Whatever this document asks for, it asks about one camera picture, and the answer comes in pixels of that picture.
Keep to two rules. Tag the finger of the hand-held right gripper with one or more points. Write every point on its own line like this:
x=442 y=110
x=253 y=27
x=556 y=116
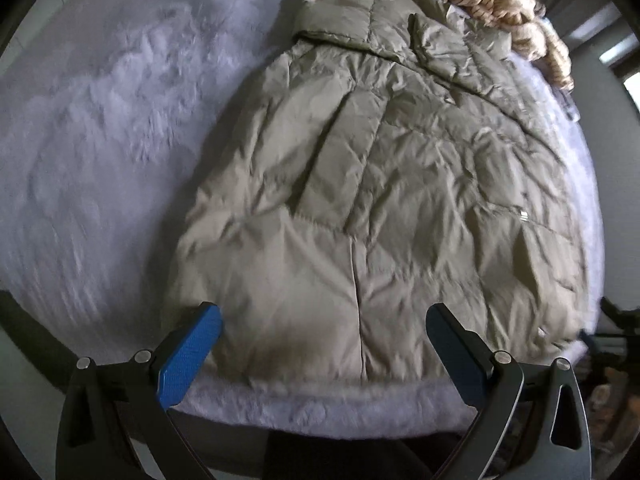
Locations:
x=607 y=344
x=614 y=312

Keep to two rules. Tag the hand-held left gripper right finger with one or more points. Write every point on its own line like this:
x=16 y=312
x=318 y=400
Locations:
x=452 y=355

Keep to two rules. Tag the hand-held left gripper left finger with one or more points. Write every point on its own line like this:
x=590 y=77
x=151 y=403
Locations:
x=187 y=355

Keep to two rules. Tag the beige puffer jacket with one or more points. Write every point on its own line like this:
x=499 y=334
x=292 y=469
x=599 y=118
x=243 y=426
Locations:
x=380 y=185

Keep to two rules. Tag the window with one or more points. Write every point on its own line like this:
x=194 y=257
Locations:
x=612 y=35

